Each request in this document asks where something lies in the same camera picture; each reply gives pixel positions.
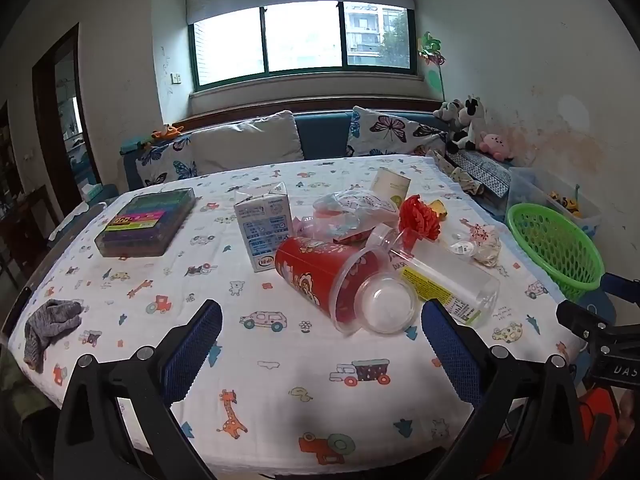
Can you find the grey patterned fabric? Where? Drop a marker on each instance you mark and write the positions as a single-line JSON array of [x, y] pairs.
[[487, 172]]

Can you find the grey plush toy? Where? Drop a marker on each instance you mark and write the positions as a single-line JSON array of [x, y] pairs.
[[447, 115]]

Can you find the white paper canister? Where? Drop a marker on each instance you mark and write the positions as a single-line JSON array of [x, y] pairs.
[[392, 185]]

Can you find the printed blanket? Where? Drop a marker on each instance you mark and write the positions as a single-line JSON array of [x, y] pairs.
[[280, 410]]

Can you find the red plastic cup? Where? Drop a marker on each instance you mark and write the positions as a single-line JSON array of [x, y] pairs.
[[320, 275]]

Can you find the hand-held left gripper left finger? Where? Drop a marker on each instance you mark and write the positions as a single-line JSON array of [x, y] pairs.
[[192, 355]]

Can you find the teal tissue box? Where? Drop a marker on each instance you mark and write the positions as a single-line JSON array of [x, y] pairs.
[[97, 192]]

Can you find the orange toy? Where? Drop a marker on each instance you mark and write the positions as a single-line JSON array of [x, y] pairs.
[[165, 132]]

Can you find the small butterfly print pillow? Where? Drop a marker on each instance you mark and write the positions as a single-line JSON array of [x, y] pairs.
[[165, 160]]

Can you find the red mesh net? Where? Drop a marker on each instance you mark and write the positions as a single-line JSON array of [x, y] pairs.
[[419, 220]]

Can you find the beige pillow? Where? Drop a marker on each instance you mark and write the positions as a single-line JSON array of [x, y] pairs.
[[245, 142]]

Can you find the plastic wrapper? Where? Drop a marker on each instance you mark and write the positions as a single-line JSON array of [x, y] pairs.
[[482, 245]]

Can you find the blue sofa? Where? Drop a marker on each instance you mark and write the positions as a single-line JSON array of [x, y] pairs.
[[322, 132]]

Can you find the clear plastic storage box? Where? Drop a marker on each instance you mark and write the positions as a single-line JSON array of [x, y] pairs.
[[540, 190]]

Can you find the orange peel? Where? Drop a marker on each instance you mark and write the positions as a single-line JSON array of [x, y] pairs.
[[440, 207]]

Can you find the person's right hand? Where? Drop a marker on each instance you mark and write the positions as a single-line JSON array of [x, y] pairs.
[[629, 417]]

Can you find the green pinwheel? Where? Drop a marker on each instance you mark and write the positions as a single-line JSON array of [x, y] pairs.
[[430, 52]]

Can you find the large butterfly print pillow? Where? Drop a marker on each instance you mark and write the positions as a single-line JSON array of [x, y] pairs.
[[390, 130]]

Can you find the green plastic basket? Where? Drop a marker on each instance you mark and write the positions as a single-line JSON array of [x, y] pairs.
[[555, 245]]

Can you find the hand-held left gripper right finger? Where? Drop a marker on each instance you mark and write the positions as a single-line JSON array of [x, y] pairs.
[[450, 355]]

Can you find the pink snack wrapper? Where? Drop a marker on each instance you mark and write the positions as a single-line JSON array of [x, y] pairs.
[[301, 225]]

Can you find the coloured pen box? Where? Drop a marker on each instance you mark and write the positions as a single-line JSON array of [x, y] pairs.
[[145, 220]]

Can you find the beige printed baby clothes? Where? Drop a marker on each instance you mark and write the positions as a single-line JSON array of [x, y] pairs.
[[462, 177]]

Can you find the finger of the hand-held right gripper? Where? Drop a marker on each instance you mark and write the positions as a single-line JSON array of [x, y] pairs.
[[622, 289], [582, 317]]

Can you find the clear plastic bag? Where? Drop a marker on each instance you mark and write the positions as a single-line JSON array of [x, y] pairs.
[[350, 212]]

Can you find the window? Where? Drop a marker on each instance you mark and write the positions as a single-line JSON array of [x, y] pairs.
[[300, 40]]

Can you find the orange cloth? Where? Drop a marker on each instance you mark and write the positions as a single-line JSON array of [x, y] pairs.
[[597, 425]]

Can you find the black and white plush cow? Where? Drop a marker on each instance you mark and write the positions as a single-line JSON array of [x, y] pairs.
[[467, 127]]

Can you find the grey knitted glove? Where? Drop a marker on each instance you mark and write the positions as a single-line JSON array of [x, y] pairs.
[[50, 320]]

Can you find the dark wooden door frame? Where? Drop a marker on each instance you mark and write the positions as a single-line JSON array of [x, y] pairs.
[[45, 110]]

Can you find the blue plastic stool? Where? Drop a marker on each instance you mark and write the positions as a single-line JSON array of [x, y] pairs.
[[595, 310]]

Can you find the white milk carton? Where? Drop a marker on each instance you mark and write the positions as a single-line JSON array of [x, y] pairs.
[[262, 230]]

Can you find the pink plush toy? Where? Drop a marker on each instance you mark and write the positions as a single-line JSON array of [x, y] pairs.
[[495, 145]]

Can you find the dark wooden cabinet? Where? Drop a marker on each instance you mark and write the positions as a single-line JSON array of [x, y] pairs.
[[20, 220]]

